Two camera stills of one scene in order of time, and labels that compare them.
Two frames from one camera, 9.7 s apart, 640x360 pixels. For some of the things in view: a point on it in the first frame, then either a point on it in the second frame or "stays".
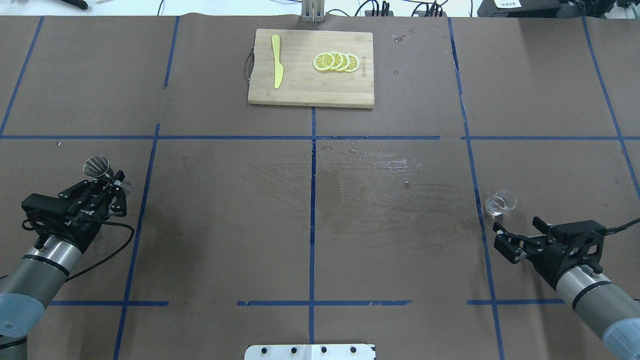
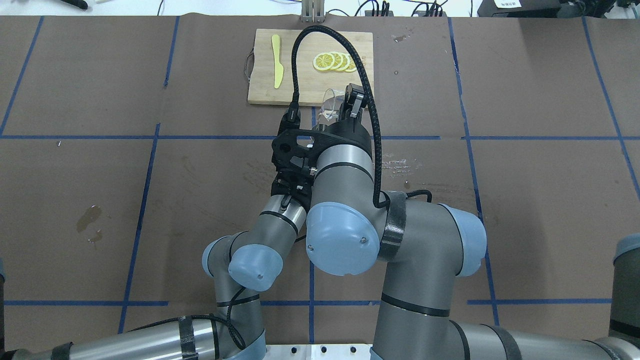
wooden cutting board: [302, 84] stays
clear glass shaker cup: [501, 201] → [331, 102]
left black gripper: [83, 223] → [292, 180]
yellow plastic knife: [279, 68] stays
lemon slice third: [346, 62] stays
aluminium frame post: [313, 11] stays
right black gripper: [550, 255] → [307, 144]
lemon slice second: [338, 61] stays
